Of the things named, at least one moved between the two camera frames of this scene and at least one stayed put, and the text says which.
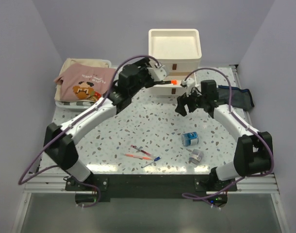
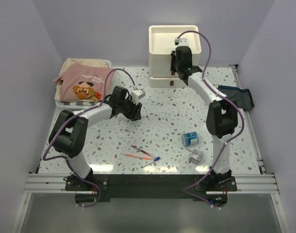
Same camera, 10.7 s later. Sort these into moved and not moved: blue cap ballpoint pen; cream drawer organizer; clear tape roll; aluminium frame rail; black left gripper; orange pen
Moved: cream drawer organizer; black left gripper
Not moved: aluminium frame rail; clear tape roll; orange pen; blue cap ballpoint pen
